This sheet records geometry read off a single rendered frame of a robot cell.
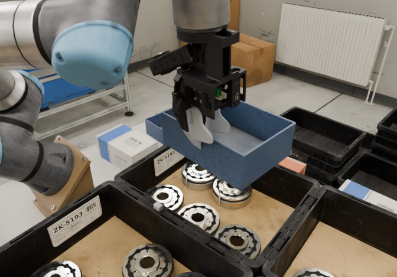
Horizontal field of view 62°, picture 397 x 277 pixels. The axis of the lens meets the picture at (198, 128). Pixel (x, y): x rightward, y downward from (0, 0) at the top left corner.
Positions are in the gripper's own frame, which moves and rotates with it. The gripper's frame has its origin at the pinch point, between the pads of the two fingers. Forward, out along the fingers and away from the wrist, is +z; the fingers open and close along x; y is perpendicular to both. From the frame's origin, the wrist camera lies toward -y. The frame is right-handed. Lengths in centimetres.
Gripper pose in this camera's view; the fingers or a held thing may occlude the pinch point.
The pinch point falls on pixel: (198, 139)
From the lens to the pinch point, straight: 57.3
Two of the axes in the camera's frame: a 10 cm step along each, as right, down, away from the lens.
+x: 7.2, -4.2, 5.6
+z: 0.5, 8.3, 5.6
